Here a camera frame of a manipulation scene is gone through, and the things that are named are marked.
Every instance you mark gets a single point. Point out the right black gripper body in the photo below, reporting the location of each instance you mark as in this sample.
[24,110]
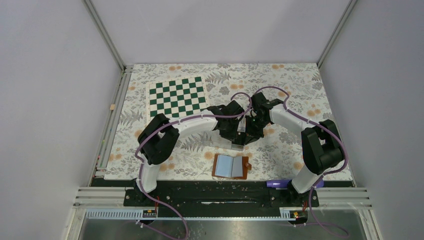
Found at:
[254,124]

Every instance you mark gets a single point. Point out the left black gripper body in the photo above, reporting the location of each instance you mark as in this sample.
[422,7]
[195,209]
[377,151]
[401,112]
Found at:
[230,131]

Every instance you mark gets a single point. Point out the clear plastic box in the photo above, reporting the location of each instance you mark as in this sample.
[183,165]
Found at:
[228,142]

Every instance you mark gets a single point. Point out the brown leather card holder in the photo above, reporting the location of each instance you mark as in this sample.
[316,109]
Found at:
[231,167]

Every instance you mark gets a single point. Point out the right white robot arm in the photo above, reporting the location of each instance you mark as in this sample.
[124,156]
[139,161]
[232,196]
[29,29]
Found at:
[322,148]

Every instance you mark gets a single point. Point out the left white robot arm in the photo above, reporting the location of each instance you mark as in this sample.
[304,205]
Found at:
[159,138]

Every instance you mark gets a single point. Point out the floral tablecloth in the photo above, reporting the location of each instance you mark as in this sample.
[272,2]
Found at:
[278,155]

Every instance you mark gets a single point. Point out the purple marker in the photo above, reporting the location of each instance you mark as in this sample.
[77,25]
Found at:
[278,184]

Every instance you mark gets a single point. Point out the green white chessboard mat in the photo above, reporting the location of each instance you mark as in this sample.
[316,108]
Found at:
[176,97]

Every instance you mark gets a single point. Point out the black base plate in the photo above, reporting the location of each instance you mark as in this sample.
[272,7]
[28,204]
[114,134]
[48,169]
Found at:
[206,199]

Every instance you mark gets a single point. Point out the aluminium frame rail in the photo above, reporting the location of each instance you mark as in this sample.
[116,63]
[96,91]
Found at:
[98,170]

